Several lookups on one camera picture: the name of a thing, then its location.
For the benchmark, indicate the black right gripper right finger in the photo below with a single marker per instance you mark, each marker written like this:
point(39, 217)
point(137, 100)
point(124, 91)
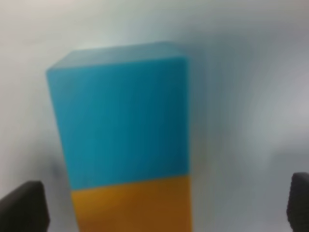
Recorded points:
point(298, 202)

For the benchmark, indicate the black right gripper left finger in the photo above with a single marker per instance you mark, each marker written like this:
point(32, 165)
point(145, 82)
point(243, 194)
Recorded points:
point(25, 209)

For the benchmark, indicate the orange cube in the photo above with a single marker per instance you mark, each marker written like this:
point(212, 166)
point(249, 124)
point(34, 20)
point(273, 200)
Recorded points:
point(161, 205)

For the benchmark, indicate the blue cube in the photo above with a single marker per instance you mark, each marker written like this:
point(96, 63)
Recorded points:
point(122, 113)

